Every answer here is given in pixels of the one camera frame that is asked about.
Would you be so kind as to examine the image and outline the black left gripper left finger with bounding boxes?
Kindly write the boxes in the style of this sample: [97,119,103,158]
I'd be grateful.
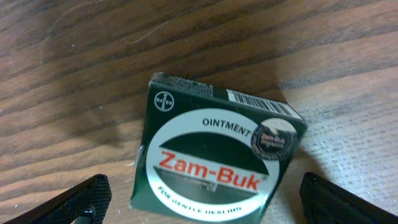
[8,174,112,224]

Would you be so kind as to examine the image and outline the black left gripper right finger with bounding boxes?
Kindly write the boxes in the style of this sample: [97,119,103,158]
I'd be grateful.
[299,172,397,224]

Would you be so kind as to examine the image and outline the green Zam-Buk box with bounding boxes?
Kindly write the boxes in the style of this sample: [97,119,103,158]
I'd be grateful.
[129,72,307,223]

